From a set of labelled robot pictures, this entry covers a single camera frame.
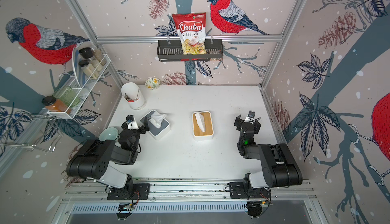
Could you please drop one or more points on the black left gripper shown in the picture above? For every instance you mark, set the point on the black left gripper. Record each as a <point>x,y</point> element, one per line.
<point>142,130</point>

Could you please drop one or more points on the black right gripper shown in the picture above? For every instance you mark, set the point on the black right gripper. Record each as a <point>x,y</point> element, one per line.
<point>239,122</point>

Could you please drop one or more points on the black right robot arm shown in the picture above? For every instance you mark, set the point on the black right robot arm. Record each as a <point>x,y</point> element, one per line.
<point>278,166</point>

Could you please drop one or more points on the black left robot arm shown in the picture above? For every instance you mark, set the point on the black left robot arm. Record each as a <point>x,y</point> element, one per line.
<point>93,159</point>

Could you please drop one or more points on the light green bowl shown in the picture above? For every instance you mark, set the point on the light green bowl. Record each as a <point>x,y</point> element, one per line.
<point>110,133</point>

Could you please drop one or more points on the white utensil holder cup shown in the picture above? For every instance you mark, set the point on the white utensil holder cup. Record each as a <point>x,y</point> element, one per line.
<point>131,90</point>

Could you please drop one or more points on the floral patterned small bowl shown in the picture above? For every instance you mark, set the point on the floral patterned small bowl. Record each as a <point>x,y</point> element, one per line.
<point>152,83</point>

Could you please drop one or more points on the green glass cup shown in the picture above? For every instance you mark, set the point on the green glass cup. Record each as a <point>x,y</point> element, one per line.
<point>68,96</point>

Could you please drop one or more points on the black lid spice jar front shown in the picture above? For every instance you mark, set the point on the black lid spice jar front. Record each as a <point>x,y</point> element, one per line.
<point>89,70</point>

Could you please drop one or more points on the black lid spice jar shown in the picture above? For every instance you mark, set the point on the black lid spice jar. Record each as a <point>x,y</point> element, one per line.
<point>89,70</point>
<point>94,56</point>

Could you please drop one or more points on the orange sauce jar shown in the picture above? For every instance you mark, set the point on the orange sauce jar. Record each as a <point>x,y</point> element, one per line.
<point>55,105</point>

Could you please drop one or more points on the black lid spice jar rear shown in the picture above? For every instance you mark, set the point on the black lid spice jar rear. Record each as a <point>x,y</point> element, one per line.
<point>94,56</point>

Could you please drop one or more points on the red Chuba chips bag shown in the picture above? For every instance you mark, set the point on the red Chuba chips bag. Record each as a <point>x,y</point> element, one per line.
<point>191,30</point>

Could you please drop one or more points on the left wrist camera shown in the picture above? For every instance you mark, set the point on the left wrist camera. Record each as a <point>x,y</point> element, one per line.
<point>132,124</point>

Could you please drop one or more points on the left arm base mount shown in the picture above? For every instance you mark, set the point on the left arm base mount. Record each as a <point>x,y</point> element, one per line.
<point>132,194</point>

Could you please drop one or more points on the white wire wall shelf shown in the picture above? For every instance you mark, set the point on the white wire wall shelf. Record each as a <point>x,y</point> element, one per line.
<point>80,84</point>

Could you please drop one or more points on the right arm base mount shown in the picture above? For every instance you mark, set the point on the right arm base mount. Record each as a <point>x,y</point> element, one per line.
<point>257,200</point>

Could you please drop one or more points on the black wire wall basket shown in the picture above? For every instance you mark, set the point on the black wire wall basket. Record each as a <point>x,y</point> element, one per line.
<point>171,51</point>

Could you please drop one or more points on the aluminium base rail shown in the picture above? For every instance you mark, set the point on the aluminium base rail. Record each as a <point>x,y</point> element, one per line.
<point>188,201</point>

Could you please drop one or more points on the chrome wire wall rack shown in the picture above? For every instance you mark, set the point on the chrome wire wall rack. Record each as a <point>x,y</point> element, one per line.
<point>30,132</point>

